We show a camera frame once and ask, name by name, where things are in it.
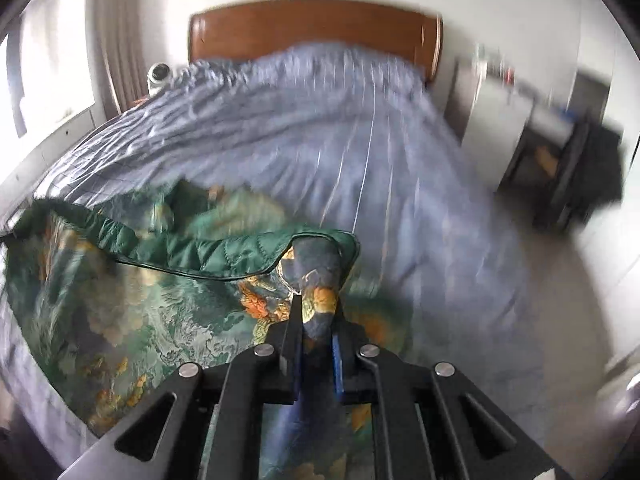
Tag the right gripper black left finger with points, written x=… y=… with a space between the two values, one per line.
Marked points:
x=202 y=422

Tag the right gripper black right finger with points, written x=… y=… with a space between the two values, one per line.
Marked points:
x=431 y=422

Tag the green landscape print padded jacket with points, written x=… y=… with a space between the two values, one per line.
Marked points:
x=105 y=302

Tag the dark wooden chair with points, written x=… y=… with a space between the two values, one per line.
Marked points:
x=550 y=171

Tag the black jacket on chair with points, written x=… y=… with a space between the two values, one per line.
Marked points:
x=590 y=173

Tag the blue plaid bed duvet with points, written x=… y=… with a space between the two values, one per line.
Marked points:
x=345 y=139

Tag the white window sill cabinet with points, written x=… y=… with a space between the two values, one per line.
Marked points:
x=23 y=165

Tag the white desk with drawer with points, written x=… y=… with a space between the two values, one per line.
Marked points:
x=489 y=118

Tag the brown wooden headboard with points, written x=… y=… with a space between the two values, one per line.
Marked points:
x=252 y=29

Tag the beige window curtain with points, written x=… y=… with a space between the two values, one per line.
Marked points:
x=115 y=54

